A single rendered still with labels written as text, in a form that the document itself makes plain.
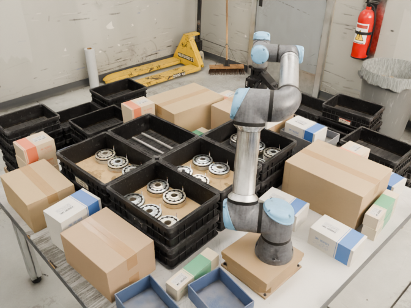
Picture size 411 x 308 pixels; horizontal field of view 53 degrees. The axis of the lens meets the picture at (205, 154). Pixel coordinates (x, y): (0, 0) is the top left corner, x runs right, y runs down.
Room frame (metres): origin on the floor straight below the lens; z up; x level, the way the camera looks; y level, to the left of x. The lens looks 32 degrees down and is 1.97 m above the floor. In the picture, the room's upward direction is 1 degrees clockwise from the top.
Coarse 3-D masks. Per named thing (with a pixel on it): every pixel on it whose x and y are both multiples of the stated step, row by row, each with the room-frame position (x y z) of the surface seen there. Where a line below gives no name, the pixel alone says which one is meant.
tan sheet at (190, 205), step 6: (144, 186) 1.54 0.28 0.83; (138, 192) 1.49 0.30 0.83; (144, 192) 1.49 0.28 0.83; (150, 198) 1.45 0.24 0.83; (156, 198) 1.45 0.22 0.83; (162, 198) 1.45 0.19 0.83; (186, 198) 1.45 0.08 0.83; (156, 204) 1.41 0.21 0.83; (162, 204) 1.41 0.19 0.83; (186, 204) 1.41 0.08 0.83; (192, 204) 1.41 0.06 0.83; (198, 204) 1.41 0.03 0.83; (162, 210) 1.37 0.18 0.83; (168, 210) 1.37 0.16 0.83; (174, 210) 1.37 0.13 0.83; (180, 210) 1.37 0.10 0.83; (186, 210) 1.37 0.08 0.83; (192, 210) 1.37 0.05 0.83; (180, 216) 1.33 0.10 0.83
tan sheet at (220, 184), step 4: (184, 164) 1.73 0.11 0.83; (188, 164) 1.73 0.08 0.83; (192, 168) 1.69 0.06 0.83; (196, 172) 1.66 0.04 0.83; (200, 172) 1.66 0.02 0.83; (204, 172) 1.66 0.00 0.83; (208, 172) 1.66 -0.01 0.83; (232, 172) 1.66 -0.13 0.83; (208, 176) 1.63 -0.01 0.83; (228, 176) 1.63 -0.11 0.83; (232, 176) 1.63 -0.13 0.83; (212, 180) 1.59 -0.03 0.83; (216, 180) 1.59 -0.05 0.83; (220, 180) 1.59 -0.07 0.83; (224, 180) 1.59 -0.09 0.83; (228, 180) 1.59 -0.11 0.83; (232, 180) 1.59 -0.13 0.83; (212, 184) 1.56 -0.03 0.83; (216, 184) 1.56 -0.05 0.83; (220, 184) 1.56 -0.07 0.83; (224, 184) 1.56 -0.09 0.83; (228, 184) 1.56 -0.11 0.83; (220, 188) 1.53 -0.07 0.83; (224, 188) 1.53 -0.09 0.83
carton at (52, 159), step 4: (16, 156) 1.77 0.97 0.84; (44, 156) 1.76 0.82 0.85; (48, 156) 1.77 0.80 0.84; (52, 156) 1.79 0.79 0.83; (20, 160) 1.73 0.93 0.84; (36, 160) 1.73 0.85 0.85; (48, 160) 1.77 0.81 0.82; (52, 160) 1.78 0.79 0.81; (56, 160) 1.80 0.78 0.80; (20, 164) 1.74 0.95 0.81; (24, 164) 1.70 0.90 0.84; (52, 164) 1.78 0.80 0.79; (56, 164) 1.80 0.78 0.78
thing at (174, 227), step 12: (144, 168) 1.55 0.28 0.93; (168, 168) 1.55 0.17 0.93; (120, 180) 1.45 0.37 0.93; (192, 180) 1.45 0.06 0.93; (108, 192) 1.38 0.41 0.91; (216, 192) 1.36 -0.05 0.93; (132, 204) 1.28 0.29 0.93; (204, 204) 1.29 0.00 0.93; (144, 216) 1.23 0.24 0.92; (192, 216) 1.22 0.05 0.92; (168, 228) 1.15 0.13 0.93
